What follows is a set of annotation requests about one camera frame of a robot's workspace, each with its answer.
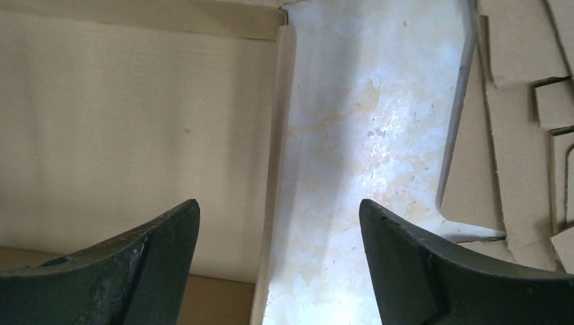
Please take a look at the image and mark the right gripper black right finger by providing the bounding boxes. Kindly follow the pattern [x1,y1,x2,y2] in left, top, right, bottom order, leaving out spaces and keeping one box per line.
[359,199,573,324]

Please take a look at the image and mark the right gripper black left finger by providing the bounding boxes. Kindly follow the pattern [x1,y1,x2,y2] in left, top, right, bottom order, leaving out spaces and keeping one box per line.
[1,199,200,324]

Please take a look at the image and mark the brown cardboard box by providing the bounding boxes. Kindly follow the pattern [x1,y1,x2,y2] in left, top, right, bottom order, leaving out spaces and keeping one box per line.
[1,1,292,324]

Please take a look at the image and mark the stack of flat cardboard sheets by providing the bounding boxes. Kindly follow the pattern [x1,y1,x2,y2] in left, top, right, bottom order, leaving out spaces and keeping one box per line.
[440,1,568,271]

